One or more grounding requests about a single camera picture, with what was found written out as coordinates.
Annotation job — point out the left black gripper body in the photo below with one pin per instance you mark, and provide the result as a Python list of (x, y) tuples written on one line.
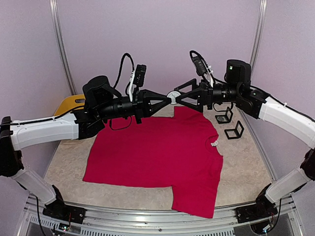
[(138, 105)]

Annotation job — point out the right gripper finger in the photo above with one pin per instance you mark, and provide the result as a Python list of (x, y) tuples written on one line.
[(191, 100), (187, 86)]

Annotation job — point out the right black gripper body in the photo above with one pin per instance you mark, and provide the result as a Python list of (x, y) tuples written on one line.
[(208, 95)]

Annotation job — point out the black brooch display box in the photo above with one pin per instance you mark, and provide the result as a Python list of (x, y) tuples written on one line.
[(228, 116)]

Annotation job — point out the magenta t-shirt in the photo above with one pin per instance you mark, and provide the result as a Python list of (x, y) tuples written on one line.
[(176, 152)]

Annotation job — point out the yellow plastic basket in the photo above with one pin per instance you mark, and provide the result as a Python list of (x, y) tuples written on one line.
[(70, 103)]

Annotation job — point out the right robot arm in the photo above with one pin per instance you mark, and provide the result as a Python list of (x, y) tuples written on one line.
[(259, 104)]

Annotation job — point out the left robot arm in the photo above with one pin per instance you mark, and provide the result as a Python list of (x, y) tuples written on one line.
[(102, 103)]

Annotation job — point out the white garment neck label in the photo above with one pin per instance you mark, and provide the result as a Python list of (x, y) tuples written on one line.
[(214, 144)]

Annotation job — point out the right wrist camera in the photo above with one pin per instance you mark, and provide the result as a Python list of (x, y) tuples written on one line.
[(202, 68)]

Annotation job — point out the right aluminium post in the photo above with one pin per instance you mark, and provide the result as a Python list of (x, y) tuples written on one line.
[(258, 32)]

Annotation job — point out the aluminium front rail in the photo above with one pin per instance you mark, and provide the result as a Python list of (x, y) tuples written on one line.
[(106, 221)]

